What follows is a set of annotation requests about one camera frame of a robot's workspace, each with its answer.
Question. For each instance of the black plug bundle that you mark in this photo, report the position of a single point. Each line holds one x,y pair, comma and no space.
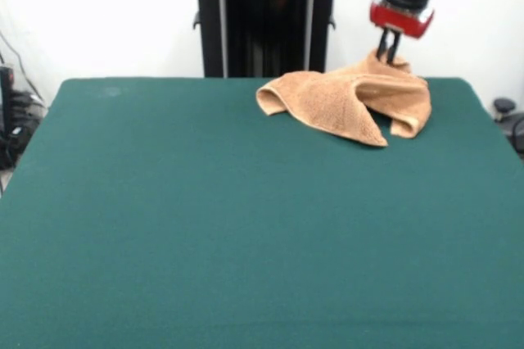
26,105

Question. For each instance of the dark green table cloth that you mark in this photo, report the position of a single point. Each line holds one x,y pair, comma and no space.
123,209

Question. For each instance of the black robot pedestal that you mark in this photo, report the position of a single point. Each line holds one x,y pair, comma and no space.
266,21

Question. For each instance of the tan terry cloth towel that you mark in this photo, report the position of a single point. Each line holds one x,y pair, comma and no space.
327,107

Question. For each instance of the black upright device, red light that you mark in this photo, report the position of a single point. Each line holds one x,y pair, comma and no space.
6,119

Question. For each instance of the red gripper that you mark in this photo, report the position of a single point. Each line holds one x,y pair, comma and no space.
399,21

